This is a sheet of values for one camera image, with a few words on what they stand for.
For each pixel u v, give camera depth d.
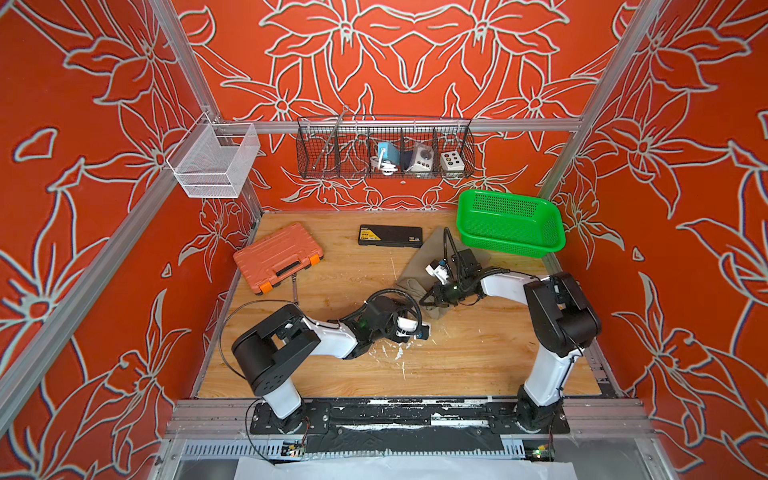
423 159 0.91
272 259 0.99
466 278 0.76
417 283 0.90
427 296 0.89
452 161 0.95
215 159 0.94
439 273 0.89
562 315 0.50
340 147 1.00
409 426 0.73
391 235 1.10
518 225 1.13
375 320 0.67
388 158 0.85
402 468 0.68
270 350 0.47
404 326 0.76
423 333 0.73
